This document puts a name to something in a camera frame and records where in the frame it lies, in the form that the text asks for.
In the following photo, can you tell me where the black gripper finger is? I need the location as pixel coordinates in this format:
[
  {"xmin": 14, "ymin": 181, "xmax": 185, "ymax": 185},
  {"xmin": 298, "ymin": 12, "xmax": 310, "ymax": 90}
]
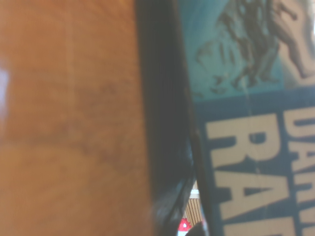
[{"xmin": 188, "ymin": 220, "xmax": 210, "ymax": 236}]

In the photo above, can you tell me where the blue cover paperback book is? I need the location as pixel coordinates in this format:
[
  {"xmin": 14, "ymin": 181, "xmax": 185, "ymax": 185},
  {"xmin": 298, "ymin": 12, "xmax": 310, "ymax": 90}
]
[{"xmin": 134, "ymin": 0, "xmax": 315, "ymax": 236}]

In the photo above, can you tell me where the wooden bookshelf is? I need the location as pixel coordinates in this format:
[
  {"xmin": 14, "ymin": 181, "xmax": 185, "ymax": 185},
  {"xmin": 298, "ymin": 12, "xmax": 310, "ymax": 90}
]
[{"xmin": 0, "ymin": 0, "xmax": 158, "ymax": 236}]

